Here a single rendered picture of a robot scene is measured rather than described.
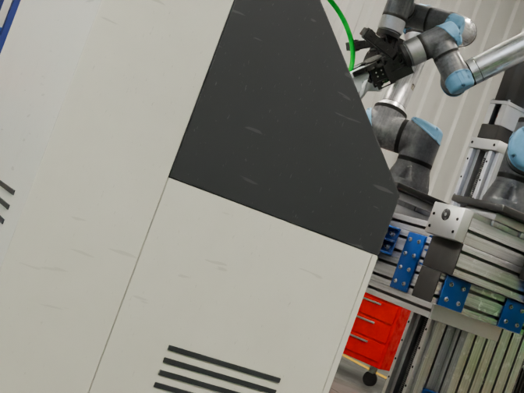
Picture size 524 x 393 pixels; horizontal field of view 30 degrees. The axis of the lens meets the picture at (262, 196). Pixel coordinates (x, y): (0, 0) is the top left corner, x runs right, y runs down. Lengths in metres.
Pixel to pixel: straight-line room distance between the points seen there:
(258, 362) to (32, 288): 0.57
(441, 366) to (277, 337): 0.83
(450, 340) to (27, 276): 1.41
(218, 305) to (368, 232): 0.42
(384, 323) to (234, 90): 4.65
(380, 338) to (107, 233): 4.71
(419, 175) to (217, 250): 1.09
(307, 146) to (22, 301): 0.74
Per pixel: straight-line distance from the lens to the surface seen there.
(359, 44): 2.88
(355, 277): 2.42
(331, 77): 2.34
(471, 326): 2.94
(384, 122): 3.23
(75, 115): 2.14
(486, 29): 11.47
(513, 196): 2.79
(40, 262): 2.16
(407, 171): 3.18
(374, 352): 6.77
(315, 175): 2.33
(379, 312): 6.78
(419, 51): 2.74
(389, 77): 2.73
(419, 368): 3.02
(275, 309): 2.35
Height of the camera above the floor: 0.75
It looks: 2 degrees up
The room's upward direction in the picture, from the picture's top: 20 degrees clockwise
